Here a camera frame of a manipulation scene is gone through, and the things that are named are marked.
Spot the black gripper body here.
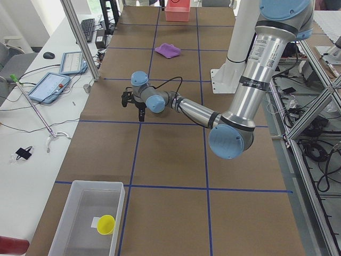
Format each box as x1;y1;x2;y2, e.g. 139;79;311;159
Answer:
132;98;146;111

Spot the yellow plastic cup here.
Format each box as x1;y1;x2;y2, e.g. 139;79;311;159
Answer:
96;214;116;235

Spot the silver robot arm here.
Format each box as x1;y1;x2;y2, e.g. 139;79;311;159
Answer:
122;1;315;159

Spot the purple microfiber cloth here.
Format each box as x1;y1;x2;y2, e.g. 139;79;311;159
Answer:
155;43;181;59

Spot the black power adapter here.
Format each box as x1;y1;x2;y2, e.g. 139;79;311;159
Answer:
95;29;107;49

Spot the upper blue teach pendant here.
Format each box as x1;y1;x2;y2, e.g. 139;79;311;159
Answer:
59;51;87;75

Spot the blue teach pendant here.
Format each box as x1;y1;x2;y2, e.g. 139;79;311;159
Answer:
28;72;71;104
59;51;87;75

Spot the long grabber stick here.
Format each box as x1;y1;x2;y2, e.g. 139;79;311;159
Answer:
10;74;72;153

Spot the lower blue teach pendant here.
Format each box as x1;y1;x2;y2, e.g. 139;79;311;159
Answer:
28;72;71;104

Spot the black keyboard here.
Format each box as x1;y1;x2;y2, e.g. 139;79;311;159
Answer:
80;18;95;42

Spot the pink plastic tray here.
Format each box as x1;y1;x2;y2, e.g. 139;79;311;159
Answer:
165;0;191;22

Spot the black computer mouse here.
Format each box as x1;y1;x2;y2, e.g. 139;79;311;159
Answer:
43;52;55;59

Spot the clear plastic bin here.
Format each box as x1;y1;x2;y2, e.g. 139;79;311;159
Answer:
48;180;125;255

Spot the red cylinder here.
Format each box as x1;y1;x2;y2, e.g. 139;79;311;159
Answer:
1;236;30;255

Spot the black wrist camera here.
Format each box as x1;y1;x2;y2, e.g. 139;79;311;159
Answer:
121;91;134;107

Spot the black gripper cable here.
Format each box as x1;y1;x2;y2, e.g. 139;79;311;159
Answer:
153;76;184;99

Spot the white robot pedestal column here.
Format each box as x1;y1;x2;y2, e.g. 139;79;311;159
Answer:
210;0;260;94

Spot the aluminium frame post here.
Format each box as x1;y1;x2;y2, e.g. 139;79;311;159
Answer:
60;0;100;82

